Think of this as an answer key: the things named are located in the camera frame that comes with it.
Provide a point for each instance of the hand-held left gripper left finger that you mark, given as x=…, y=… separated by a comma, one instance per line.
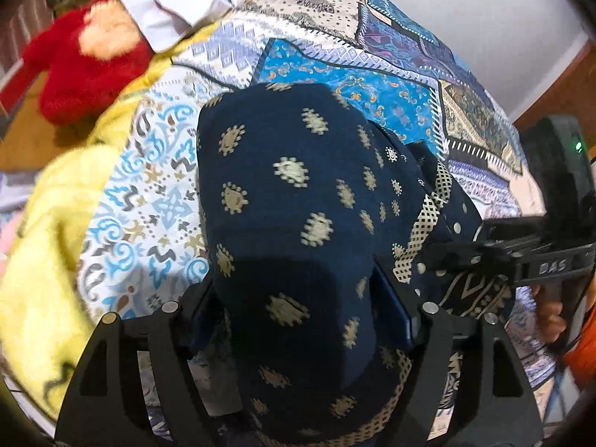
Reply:
x=188, y=323

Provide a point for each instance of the red plush toy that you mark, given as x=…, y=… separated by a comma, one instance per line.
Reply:
x=60, y=84

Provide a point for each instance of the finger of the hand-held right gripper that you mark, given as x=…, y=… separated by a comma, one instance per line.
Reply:
x=470, y=256

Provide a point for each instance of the white cloth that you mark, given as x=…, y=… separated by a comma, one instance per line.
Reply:
x=153, y=14

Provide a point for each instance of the patchwork patterned bedsheet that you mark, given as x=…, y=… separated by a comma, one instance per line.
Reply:
x=153, y=186

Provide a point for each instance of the person's right hand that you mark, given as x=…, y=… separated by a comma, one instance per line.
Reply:
x=549, y=319

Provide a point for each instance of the pale pink cloth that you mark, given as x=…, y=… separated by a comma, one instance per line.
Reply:
x=9, y=214

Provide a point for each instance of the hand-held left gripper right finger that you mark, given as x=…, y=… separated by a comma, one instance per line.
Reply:
x=396, y=302

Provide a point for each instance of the yellow fleece blanket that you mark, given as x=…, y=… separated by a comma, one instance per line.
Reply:
x=46, y=242

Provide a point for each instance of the striped curtain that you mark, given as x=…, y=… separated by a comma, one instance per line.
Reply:
x=18, y=32

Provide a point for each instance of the navy patterned garment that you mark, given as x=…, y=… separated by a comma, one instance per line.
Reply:
x=288, y=195

